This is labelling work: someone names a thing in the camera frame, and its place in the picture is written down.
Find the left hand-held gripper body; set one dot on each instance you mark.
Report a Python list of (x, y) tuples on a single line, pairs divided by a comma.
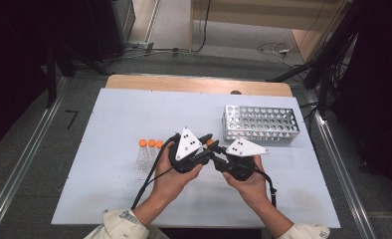
[(187, 146)]

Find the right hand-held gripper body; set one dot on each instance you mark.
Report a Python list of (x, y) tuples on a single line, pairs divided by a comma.
[(242, 166)]

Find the metal test tube rack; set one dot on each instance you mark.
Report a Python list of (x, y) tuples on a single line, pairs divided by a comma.
[(260, 124)]

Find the clear plastic test tube rack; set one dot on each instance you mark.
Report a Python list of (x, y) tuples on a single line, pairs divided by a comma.
[(144, 171)]

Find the person's right hand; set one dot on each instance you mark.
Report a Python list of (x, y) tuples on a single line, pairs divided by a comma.
[(252, 189)]

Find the person's left hand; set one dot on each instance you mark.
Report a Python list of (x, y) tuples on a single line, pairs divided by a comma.
[(170, 184)]

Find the light wooden furniture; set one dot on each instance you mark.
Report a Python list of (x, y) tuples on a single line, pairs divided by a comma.
[(250, 13)]

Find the black cabinet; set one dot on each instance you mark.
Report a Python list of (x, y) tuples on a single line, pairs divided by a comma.
[(107, 30)]

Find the dark curtain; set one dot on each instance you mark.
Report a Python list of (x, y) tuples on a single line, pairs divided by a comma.
[(15, 49)]

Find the aluminium floor rail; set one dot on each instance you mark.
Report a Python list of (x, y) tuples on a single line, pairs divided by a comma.
[(340, 166), (25, 156)]

